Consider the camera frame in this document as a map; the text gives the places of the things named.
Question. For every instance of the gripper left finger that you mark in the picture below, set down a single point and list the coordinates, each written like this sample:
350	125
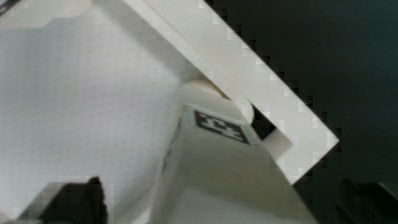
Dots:
68	204

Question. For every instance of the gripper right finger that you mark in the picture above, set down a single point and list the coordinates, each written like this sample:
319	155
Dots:
366	203

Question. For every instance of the white desk tabletop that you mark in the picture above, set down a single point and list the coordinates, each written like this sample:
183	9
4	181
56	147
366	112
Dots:
98	55

